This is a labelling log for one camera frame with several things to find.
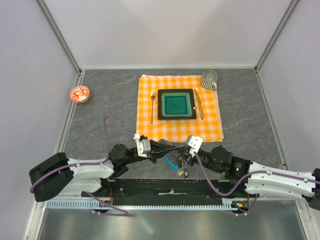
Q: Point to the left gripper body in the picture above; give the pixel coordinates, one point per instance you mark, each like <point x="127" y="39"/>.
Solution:
<point x="153" y="156"/>

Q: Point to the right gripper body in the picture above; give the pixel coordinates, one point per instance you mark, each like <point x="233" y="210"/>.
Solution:
<point x="192" y="160"/>

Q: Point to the large keyring organiser with rings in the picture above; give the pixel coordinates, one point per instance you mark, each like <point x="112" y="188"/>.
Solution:
<point x="172" y="159"/>

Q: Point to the black yellow key tag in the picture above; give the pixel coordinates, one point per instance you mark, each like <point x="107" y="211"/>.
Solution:
<point x="183" y="173"/>

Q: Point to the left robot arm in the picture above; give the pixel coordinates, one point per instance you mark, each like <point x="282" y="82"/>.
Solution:
<point x="60" y="175"/>

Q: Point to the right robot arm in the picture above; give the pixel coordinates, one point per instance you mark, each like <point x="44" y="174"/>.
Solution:
<point x="253" y="178"/>

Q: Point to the orange checkered cloth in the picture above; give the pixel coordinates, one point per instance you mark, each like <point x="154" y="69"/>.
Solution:
<point x="210" y="129"/>

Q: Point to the black teal square plate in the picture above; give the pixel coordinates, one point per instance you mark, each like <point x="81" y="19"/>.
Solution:
<point x="176" y="104"/>

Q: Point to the gold fork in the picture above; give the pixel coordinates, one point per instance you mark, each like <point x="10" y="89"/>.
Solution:
<point x="153" y="97"/>

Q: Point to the gold knife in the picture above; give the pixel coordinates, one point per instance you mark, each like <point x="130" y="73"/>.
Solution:
<point x="199" y="103"/>

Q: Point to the striped mug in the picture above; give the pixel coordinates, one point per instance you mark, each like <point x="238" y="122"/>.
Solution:
<point x="209" y="79"/>

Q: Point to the red white patterned bowl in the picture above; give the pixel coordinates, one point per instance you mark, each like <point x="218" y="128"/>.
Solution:
<point x="79" y="94"/>

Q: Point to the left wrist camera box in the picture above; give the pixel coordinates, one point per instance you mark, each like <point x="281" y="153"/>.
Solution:
<point x="143" y="145"/>

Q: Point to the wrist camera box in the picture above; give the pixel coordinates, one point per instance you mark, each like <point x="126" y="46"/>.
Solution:
<point x="194" y="143"/>
<point x="143" y="145"/>

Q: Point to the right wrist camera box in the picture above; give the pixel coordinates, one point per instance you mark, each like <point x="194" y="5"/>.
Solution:
<point x="194" y="143"/>

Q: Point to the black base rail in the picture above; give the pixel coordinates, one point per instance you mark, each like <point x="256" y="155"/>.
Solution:
<point x="162" y="192"/>

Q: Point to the white cable duct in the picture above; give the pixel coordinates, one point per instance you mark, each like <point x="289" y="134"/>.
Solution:
<point x="91" y="204"/>

